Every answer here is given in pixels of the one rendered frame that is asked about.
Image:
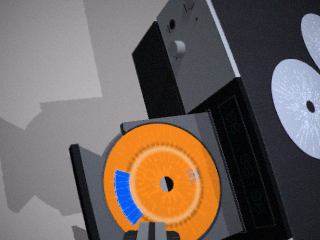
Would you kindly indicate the orange cd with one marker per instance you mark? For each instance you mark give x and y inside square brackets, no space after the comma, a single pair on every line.
[133,171]

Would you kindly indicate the silver cd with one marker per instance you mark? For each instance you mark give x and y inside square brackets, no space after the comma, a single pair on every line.
[310,30]
[293,83]

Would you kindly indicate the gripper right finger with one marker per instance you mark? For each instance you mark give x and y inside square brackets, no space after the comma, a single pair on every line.
[159,232]

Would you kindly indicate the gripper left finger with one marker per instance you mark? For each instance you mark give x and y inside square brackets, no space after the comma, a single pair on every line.
[144,232]

